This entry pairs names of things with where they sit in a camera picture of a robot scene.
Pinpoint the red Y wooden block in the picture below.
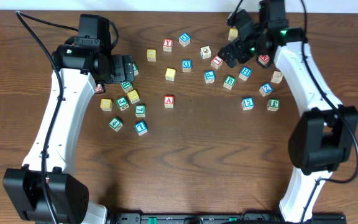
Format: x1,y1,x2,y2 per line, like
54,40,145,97
163,39,173,52

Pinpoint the blue T wooden block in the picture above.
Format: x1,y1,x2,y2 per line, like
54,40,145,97
134,121,148,136

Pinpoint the plain picture wooden block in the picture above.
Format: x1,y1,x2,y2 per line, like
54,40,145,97
200,46,211,59

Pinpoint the blue D centre wooden block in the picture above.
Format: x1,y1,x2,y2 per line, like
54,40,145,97
181,60,192,72

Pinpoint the yellow K wooden block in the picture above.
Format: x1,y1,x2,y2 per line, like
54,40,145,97
127,90,140,104

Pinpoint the yellow S wooden block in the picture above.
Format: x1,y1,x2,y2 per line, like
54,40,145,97
165,68,176,81

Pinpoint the green 4 wooden block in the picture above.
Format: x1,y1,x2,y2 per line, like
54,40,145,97
108,117,123,132

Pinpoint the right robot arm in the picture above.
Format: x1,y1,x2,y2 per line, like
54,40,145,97
218,1,358,223

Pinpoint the blue D far wooden block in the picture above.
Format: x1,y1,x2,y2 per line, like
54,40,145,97
178,32,191,47

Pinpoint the blue H wooden block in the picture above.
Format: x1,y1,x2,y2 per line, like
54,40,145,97
239,67,252,81

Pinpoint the blue 2 wooden block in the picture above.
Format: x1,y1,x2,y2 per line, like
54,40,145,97
259,83,273,96

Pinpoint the blue P wooden block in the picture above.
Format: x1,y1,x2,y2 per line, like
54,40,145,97
204,70,216,84

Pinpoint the blue d wooden block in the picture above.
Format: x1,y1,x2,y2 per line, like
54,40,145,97
181,60,192,72
178,32,191,47

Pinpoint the green R wooden block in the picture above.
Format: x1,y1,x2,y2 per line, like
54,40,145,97
121,82,134,93

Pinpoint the blue 5 wooden block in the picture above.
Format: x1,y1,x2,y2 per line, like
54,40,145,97
241,97,254,111

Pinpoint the red M wooden block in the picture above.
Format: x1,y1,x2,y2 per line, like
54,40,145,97
257,55,270,67

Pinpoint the green V wooden block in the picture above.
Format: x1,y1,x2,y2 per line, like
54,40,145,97
132,62,139,76

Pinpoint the yellow G wooden block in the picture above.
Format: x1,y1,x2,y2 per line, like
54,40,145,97
100,98,113,111

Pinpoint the yellow O wooden block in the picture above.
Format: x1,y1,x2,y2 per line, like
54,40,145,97
147,49,157,62

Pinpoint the red A wooden block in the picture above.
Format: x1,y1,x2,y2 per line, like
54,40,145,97
164,96,175,108

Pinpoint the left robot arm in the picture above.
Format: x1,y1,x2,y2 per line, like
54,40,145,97
2,14,135,223

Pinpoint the green J left wooden block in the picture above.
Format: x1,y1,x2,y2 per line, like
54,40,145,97
116,96,129,111

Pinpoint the red I wooden block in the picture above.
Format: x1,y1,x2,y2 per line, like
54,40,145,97
211,55,224,70

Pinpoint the green L wooden block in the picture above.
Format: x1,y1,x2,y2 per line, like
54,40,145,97
135,105,146,118

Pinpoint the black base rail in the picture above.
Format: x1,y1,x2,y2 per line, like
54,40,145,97
113,211,347,224

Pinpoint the plain animal wooden block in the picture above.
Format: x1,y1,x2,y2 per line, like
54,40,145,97
271,71,283,84

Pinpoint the yellow far wooden block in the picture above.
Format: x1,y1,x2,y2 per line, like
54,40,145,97
227,28,239,41

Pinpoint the green B wooden block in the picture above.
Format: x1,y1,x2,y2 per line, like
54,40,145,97
223,75,236,90

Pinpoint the green j wooden block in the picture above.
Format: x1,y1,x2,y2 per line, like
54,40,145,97
116,96,129,111
267,98,280,111

